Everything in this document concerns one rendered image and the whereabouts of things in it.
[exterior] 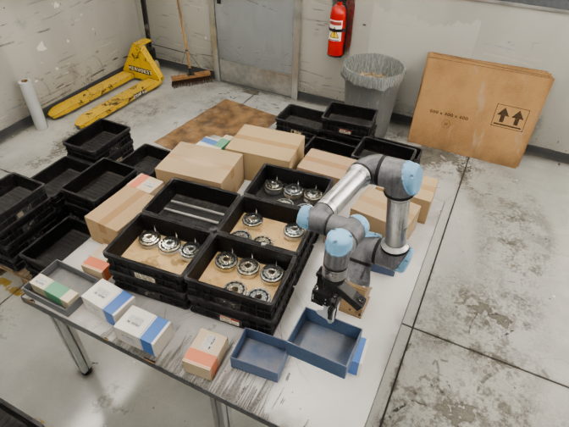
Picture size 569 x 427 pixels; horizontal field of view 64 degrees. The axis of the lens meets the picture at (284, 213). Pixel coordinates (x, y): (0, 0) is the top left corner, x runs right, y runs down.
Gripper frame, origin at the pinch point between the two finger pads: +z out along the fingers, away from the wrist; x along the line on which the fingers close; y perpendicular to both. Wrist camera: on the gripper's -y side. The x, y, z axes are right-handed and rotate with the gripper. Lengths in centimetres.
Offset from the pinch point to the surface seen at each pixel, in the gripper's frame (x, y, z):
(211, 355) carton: 10, 43, 36
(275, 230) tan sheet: -59, 52, 25
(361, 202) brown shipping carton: -97, 21, 20
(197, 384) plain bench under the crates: 19, 44, 44
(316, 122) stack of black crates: -243, 109, 57
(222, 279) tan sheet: -20, 58, 28
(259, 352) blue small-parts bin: -4, 29, 42
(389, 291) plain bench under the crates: -61, -8, 38
